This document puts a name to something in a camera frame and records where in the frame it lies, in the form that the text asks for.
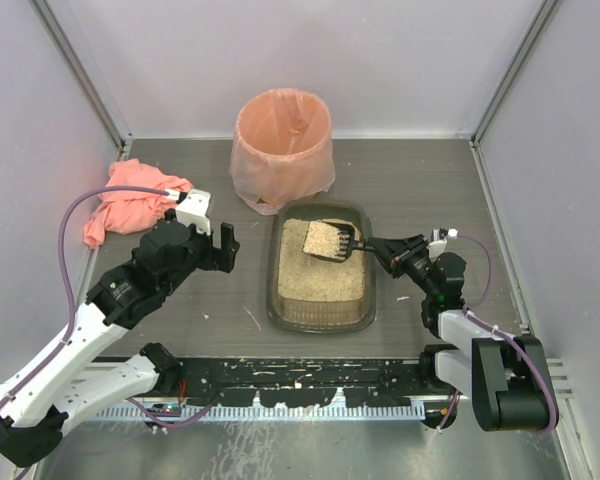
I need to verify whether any black slotted litter scoop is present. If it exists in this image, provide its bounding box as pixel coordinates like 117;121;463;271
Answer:
302;221;366;263

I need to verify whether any dark green litter box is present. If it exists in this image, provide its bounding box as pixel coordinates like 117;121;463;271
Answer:
266;199;376;333

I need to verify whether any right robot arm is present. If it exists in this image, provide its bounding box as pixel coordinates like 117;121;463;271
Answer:
365;230;559;433

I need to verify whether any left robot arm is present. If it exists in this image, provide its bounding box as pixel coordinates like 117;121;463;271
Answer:
0;212;240;468

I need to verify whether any beige cat litter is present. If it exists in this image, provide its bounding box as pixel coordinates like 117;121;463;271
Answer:
278;218;366;302

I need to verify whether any crumpled pink cloth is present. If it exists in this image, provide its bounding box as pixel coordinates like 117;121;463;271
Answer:
83;159;193;248

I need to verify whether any bin with orange liner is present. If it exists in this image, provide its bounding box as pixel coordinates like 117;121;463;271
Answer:
229;88;336;216

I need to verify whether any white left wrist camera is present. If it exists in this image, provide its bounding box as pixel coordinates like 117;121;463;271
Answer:
175;189;212;236

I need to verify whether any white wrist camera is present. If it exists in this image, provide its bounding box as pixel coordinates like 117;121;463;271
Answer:
427;228;459;261
175;189;212;236

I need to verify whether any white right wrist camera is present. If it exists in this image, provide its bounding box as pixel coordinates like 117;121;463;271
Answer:
427;228;459;261

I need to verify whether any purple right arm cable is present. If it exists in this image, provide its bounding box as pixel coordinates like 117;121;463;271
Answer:
454;232;561;432

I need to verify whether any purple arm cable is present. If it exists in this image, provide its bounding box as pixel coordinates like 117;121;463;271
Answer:
454;232;561;432
0;185;186;433

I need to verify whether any white slotted cable duct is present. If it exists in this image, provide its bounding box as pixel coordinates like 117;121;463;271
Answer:
93;401;425;422

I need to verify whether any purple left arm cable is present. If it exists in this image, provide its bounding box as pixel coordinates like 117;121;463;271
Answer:
0;185;186;433

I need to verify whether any left aluminium frame post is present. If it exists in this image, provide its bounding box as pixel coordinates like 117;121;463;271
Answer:
31;0;133;153

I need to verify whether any aluminium frame post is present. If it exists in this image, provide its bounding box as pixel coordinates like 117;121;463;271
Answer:
31;0;133;153
472;0;564;147

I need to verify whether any right aluminium frame post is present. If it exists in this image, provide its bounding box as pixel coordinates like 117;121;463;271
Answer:
472;0;564;147

